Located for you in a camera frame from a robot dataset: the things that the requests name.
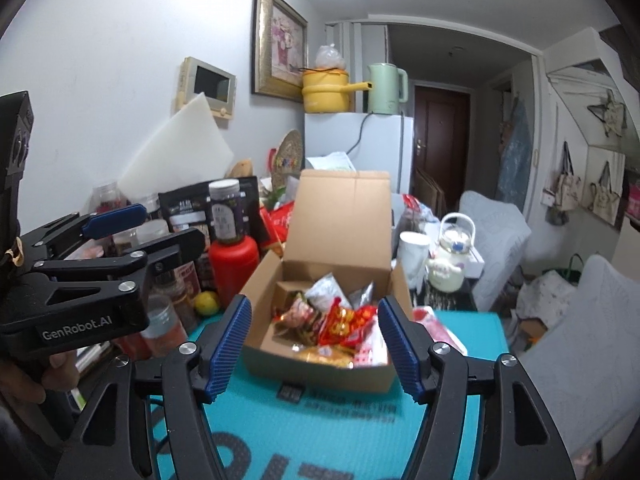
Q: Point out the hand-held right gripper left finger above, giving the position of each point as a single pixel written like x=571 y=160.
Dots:
x=227 y=350

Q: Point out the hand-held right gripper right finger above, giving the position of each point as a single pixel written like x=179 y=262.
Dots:
x=400 y=350

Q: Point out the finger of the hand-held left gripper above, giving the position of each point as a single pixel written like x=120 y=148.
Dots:
x=170 y=250
x=115 y=220

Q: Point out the red gold snack packet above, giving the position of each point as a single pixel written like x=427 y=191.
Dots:
x=347 y=322

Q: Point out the silver snack packet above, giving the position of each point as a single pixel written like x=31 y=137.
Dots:
x=362 y=296

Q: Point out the brown cardboard box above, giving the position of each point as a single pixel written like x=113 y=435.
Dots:
x=340 y=210

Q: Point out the person's left hand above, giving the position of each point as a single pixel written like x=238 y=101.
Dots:
x=55 y=370

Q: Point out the red white snack packet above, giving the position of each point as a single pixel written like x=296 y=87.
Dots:
x=372 y=345

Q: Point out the pink snack packet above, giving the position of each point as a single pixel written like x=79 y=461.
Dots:
x=440 y=330

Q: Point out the black pouch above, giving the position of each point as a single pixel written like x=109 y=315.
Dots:
x=182 y=205

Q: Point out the yellow lemon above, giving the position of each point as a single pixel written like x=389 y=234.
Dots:
x=206 y=302

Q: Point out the grey lid labelled jar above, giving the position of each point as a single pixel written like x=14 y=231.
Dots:
x=227 y=215

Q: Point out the red bottle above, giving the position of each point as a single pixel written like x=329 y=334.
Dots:
x=235 y=270

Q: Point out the clear jar red contents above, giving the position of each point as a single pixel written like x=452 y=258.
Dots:
x=162 y=330

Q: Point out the yellow waffle packet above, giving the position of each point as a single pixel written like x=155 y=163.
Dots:
x=325 y=356

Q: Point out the colourful snack packet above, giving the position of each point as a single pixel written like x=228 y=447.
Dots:
x=297 y=315

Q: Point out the cream cartoon water bottle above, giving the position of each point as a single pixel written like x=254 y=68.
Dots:
x=447 y=275

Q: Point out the white paper towel roll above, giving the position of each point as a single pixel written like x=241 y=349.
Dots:
x=414 y=255

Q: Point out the white board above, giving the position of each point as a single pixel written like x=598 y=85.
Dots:
x=185 y=150

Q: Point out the teal printed mat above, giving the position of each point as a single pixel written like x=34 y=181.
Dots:
x=325 y=425

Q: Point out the red printed packet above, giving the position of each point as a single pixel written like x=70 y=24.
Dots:
x=277 y=222

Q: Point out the dark glass jar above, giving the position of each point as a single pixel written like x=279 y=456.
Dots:
x=410 y=220

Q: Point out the grey quilted sofa cushion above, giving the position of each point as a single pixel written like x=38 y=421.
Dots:
x=590 y=335
x=500 y=240

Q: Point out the red white plastic bag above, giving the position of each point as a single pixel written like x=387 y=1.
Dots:
x=412 y=201

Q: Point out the round woven straw mat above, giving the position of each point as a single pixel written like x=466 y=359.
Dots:
x=290 y=152

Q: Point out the leaning cardboard sheets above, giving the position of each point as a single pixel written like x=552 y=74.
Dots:
x=429 y=187

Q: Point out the white green paper packet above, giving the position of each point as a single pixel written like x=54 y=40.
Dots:
x=332 y=162

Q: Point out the white fridge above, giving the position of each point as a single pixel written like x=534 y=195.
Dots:
x=385 y=150

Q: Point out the yellow pot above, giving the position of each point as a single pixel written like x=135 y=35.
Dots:
x=325 y=92

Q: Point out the blue plastic cover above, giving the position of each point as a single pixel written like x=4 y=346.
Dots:
x=515 y=160

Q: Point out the cream tote bag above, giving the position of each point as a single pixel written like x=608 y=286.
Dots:
x=567 y=190
x=607 y=202

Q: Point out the gold framed picture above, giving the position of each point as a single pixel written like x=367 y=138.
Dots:
x=280 y=45

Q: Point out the dark brown door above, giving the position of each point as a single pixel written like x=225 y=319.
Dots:
x=442 y=120

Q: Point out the clear plastic bag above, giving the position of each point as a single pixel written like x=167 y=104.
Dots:
x=330 y=57

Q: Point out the green electric kettle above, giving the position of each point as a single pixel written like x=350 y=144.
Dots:
x=385 y=90

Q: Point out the cream wall intercom panel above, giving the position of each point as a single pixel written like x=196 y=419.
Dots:
x=212 y=82

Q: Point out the star wall decoration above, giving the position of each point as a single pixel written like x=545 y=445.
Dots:
x=610 y=115

